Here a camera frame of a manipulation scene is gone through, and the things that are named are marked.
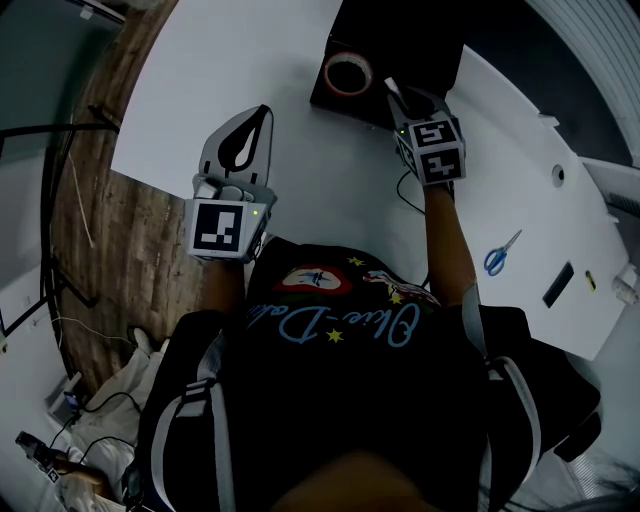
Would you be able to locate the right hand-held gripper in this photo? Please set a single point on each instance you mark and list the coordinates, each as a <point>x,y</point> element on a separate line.
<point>440,155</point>

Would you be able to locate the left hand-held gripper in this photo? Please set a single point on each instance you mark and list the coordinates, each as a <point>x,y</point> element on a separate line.
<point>215,230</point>

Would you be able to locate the black box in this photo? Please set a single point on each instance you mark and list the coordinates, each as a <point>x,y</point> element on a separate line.
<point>390,30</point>

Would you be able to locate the red tape roll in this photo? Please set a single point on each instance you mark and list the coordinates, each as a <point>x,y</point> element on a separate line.
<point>327,75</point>

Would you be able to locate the blue handled scissors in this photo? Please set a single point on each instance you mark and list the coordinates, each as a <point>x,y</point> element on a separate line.
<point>495,260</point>

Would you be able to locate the small black rectangular block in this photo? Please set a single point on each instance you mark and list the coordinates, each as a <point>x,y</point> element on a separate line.
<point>558,285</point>

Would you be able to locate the small yellow black object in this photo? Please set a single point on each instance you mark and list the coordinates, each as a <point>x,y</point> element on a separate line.
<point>591,281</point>

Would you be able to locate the person's left forearm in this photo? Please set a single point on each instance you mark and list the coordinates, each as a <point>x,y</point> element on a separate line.
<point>225,285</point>

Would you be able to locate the person's right forearm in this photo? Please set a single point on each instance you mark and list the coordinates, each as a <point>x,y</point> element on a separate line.
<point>450,240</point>

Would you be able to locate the wide dark desk divider panel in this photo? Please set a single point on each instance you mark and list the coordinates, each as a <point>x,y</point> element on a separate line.
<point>540,60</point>

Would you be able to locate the glass partition panel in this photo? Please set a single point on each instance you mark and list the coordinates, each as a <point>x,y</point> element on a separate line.
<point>40,60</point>

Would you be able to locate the black-framed whiteboard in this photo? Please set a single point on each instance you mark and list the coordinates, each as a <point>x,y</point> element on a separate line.
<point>20,240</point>

